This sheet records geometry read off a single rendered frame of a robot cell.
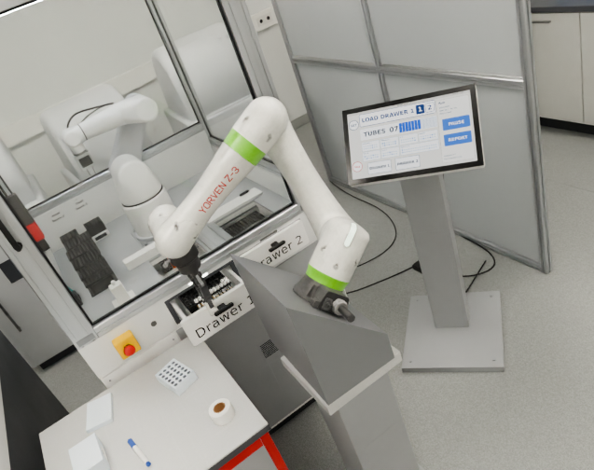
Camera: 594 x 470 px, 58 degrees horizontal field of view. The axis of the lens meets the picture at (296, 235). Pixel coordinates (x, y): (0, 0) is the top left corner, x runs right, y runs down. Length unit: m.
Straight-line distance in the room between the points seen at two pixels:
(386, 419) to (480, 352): 0.87
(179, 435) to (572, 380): 1.61
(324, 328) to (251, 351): 0.86
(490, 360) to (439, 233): 0.62
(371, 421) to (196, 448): 0.55
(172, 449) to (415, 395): 1.21
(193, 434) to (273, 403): 0.80
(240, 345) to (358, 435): 0.66
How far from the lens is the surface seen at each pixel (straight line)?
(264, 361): 2.31
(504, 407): 2.46
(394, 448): 1.98
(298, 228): 2.10
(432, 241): 2.39
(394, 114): 2.16
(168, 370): 1.92
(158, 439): 1.78
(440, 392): 2.53
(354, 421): 1.77
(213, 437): 1.68
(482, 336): 2.68
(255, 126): 1.45
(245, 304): 1.91
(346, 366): 1.55
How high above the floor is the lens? 1.95
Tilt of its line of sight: 31 degrees down
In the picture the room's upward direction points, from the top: 21 degrees counter-clockwise
